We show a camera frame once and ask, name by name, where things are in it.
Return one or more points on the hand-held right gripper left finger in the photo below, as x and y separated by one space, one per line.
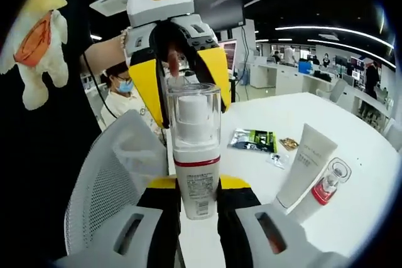
157 236

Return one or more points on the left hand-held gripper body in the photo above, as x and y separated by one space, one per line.
157 1

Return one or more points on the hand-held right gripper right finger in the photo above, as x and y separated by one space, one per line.
238 236

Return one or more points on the white skincare bottle clear cap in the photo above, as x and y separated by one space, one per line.
196 170

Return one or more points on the green black skincare packet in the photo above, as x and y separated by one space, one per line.
254 141

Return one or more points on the clear blue skincare sachet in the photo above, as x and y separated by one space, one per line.
278 160

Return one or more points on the white skincare tube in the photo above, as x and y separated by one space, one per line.
306 167

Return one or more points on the red collar skincare bottle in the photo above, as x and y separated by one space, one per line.
329 183

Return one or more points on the brown skincare sachet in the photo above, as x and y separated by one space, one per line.
288 143

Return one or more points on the person's left hand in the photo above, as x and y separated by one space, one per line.
173 61

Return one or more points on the computer monitor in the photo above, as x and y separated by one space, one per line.
228 56

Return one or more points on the ceiling air conditioner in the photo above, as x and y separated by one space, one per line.
108 1

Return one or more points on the large black display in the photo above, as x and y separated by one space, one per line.
220 4

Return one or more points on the white office counter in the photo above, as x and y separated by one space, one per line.
289 79

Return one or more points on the grey mesh office chair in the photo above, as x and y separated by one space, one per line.
103 180

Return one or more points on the blue sign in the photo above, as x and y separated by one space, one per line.
305 67

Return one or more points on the white duck plush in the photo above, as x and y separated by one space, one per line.
34 45

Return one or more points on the person's black shirt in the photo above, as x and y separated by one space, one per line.
37 170

